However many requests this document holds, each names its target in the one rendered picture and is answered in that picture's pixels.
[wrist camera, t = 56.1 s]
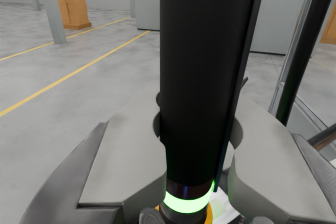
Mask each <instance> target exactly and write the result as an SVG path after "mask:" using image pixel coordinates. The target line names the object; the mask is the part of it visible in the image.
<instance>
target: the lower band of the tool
mask: <svg viewBox="0 0 336 224"><path fill-rule="evenodd" d="M155 209H157V210H158V211H159V205H158V206H157V207H155ZM212 221H213V212H212V208H211V205H210V203H208V208H207V217H206V221H205V223H204V224H212Z"/></svg>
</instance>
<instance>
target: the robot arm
mask: <svg viewBox="0 0 336 224"><path fill-rule="evenodd" d="M159 136H160V87H158V86H154V87H152V88H151V89H149V90H147V91H146V92H144V93H143V94H141V95H139V96H138V97H136V98H135V99H133V100H131V101H130V102H128V103H127V104H125V105H124V106H123V107H121V108H120V109H119V110H117V111H116V112H115V113H114V114H113V115H112V116H111V117H110V118H109V119H108V120H107V122H100V123H99V124H98V125H97V126H96V127H95V128H94V129H93V130H92V131H91V132H90V133H89V134H88V135H87V136H86V138H85V139H84V140H83V141H82V142H81V143H80V144H79V145H78V146H77V147H76V148H75V149H74V150H73V151H72V152H71V153H70V154H69V155H68V156H67V157H66V158H65V159H64V160H63V162H62V163H61V164H60V165H59V166H58V167H57V168H56V169H55V170H54V171H53V172H52V174H51V175H50V176H49V177H48V178H47V180H46V181H45V182H44V183H43V185H42V186H41V188H40V189H39V190H38V192H37V193H36V195H35V196H34V198H33V199H32V201H31V202H30V204H29V206H28V207H27V209H26V211H25V213H24V214H23V216H22V218H21V220H20V222H19V224H137V223H138V222H139V224H166V223H165V222H164V220H163V218H162V216H161V214H160V212H159V211H158V210H157V209H156V207H157V206H158V205H160V204H161V203H162V202H163V201H164V200H165V198H166V190H167V160H166V149H165V146H164V145H163V144H162V143H161V142H160V141H159V139H158V137H159ZM229 141H230V143H231V144H232V146H233V148H234V154H233V158H232V161H231V165H230V169H229V173H228V177H227V189H228V201H229V203H230V205H231V206H232V207H233V208H234V209H235V210H236V211H238V212H239V213H240V215H241V216H244V217H245V218H246V219H247V220H249V222H250V224H336V168H335V167H334V166H333V165H332V164H331V163H330V162H329V161H328V160H327V159H326V158H325V157H323V156H322V155H321V154H320V153H319V152H318V151H317V150H316V149H315V148H314V147H313V146H312V145H311V144H310V143H309V142H308V141H306V140H305V139H304V138H303V137H302V136H301V135H300V134H296V133H291V132H290V131H289V130H288V129H287V128H286V127H285V126H284V125H283V124H282V123H281V122H280V121H279V120H277V119H276V118H275V117H274V116H273V115H271V114H270V113H269V112H267V111H266V110H264V109H263V108H261V107H260V106H258V105H257V104H255V103H253V102H252V101H250V100H249V99H247V98H246V97H244V96H243V95H241V94H239V98H238V103H237V107H236V111H235V116H234V120H233V124H232V129H231V133H230V137H229Z"/></svg>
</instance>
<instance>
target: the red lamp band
mask: <svg viewBox="0 0 336 224"><path fill-rule="evenodd" d="M215 170H216V168H215ZM214 175H215V171H214V173H213V175H212V177H211V178H210V179H209V180H207V181H206V182H204V183H202V184H198V185H182V184H179V183H176V182H174V181H172V180H170V179H169V178H168V177H166V190H167V191H168V192H169V193H170V194H171V195H173V196H175V197H177V198H181V199H187V200H191V199H197V198H200V197H202V196H204V195H205V194H206V193H207V192H208V191H209V190H210V189H211V187H212V184H213V180H214Z"/></svg>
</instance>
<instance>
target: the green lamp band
mask: <svg viewBox="0 0 336 224"><path fill-rule="evenodd" d="M211 190H212V186H211V188H210V190H209V192H208V193H207V194H206V195H205V196H203V197H201V198H199V199H196V200H181V199H178V198H175V197H173V196H172V195H170V194H169V193H167V192H166V197H165V199H164V202H165V203H166V204H167V205H168V206H169V207H170V208H172V209H173V210H175V211H178V212H182V213H193V212H196V211H198V210H200V209H202V208H203V207H204V206H205V205H206V204H207V203H208V201H209V199H210V195H211Z"/></svg>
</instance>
